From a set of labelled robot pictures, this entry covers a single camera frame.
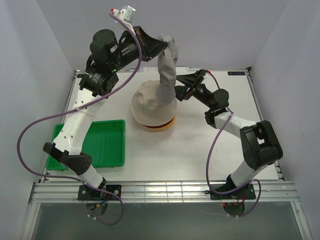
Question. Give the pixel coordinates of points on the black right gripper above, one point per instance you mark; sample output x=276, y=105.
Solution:
x=193, y=80

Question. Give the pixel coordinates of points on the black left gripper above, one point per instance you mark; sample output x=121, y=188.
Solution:
x=150, y=47

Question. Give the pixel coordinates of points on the grey bucket hat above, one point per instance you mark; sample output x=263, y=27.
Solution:
x=166, y=64

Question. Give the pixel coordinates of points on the yellow bucket hat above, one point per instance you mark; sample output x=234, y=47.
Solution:
x=161, y=129

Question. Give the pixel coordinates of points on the beige bucket hat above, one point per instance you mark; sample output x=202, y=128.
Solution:
x=147, y=110

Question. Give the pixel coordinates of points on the dark red bucket hat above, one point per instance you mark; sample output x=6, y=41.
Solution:
x=163, y=126

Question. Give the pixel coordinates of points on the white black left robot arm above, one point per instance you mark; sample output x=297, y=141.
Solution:
x=108, y=56

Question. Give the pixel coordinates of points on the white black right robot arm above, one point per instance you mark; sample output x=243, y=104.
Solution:
x=259, y=143

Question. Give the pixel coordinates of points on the dark label sticker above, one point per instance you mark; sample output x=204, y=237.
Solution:
x=236, y=73

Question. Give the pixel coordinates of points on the green plastic bin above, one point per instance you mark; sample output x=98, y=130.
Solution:
x=105, y=143

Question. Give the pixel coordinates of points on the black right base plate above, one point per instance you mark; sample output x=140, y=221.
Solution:
x=246, y=192

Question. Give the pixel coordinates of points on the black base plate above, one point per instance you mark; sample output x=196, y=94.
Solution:
x=246, y=192
x=100, y=192

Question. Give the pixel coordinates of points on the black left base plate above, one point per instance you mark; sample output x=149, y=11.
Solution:
x=100, y=192

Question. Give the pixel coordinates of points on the aluminium table frame rail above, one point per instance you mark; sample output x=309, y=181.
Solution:
x=159, y=192

